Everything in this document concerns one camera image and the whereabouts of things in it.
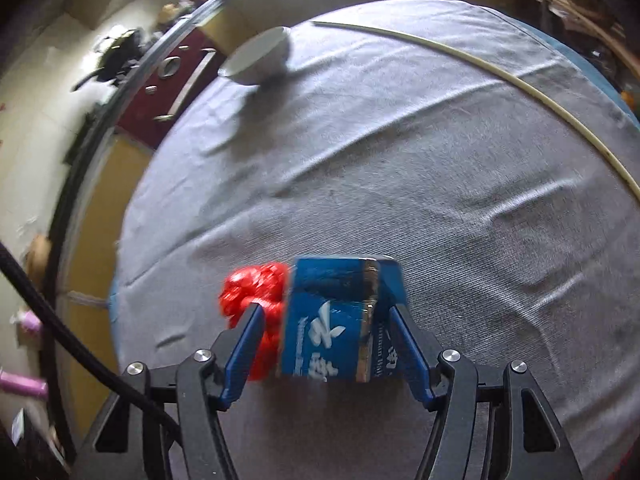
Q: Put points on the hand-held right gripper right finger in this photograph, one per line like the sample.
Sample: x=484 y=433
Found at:
x=410 y=355

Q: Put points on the wooden shelf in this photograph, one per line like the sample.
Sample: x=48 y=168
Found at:
x=585 y=15

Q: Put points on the long beige stick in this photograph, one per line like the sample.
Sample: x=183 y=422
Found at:
x=525 y=87

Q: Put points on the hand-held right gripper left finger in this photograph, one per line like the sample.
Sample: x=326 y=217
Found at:
x=245 y=350

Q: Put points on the blue carton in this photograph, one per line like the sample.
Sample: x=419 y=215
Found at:
x=330 y=325

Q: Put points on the pink bottle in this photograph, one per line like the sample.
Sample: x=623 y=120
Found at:
x=22 y=384

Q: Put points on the small pink item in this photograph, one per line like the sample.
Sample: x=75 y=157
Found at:
x=31 y=321

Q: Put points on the dark red cabinet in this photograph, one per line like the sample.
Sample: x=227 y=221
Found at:
x=165 y=95

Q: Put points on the white bowl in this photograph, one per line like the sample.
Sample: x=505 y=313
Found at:
x=257 y=57

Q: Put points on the black bag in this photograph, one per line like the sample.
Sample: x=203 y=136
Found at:
x=120 y=57

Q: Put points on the red plastic bag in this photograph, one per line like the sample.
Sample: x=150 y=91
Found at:
x=250 y=285

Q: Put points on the grey tablecloth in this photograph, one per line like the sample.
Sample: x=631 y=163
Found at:
x=400 y=170

